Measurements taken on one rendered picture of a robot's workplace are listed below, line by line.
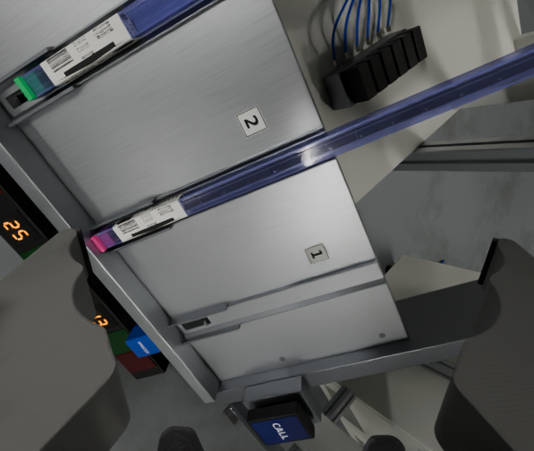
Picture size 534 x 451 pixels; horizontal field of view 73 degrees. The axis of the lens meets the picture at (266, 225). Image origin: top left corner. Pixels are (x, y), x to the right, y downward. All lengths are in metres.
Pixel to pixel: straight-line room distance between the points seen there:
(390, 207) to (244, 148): 1.47
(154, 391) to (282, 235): 1.03
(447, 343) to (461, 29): 0.64
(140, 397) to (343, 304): 1.00
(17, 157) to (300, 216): 0.19
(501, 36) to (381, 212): 0.88
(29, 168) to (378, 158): 0.50
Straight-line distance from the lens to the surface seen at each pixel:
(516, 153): 0.64
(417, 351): 0.34
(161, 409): 1.30
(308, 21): 0.56
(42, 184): 0.30
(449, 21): 0.82
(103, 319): 0.40
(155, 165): 0.27
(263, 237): 0.27
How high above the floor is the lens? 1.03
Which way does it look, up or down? 56 degrees down
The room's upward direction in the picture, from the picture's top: 104 degrees clockwise
